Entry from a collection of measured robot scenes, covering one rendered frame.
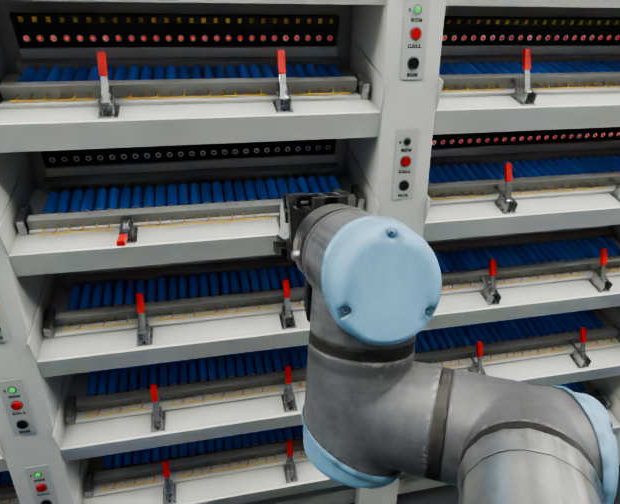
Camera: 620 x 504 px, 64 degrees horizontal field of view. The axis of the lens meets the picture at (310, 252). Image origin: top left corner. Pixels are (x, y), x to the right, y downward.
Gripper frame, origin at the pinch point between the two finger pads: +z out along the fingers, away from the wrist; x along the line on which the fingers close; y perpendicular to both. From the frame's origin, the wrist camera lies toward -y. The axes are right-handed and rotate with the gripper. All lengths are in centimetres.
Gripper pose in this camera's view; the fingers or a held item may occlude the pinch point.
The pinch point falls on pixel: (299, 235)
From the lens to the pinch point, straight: 71.9
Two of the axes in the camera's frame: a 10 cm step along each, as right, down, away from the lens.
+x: -9.8, 0.8, -1.9
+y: -0.5, -9.8, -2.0
